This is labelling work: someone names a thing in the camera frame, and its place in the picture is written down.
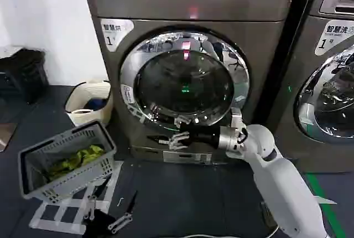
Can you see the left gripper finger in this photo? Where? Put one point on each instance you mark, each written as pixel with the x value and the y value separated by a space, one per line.
pixel 91 206
pixel 123 219

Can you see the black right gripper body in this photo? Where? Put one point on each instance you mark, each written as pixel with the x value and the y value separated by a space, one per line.
pixel 205 137

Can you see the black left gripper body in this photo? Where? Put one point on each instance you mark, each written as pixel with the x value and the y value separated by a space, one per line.
pixel 100 218

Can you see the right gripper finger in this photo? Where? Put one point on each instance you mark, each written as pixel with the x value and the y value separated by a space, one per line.
pixel 183 123
pixel 177 141

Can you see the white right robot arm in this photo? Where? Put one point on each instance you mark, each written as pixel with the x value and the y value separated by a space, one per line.
pixel 276 171

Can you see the round glass dryer door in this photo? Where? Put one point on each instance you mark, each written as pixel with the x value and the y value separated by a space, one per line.
pixel 182 83

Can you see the yellow-green garment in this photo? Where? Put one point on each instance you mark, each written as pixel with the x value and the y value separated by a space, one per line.
pixel 80 157

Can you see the grey plastic laundry basket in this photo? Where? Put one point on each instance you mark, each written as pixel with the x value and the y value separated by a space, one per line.
pixel 105 135

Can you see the dark blue clothes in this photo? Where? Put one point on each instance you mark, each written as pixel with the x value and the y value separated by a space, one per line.
pixel 95 103

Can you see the cream round laundry basket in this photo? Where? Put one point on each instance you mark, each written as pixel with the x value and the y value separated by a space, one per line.
pixel 83 116

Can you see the brown flat board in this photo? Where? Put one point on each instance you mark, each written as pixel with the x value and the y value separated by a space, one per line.
pixel 6 137

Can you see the round glass door chrome rim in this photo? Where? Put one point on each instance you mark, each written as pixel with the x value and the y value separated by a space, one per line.
pixel 332 105

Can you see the grey dryer with detergent drawer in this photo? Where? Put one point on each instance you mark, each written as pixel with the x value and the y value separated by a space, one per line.
pixel 318 38

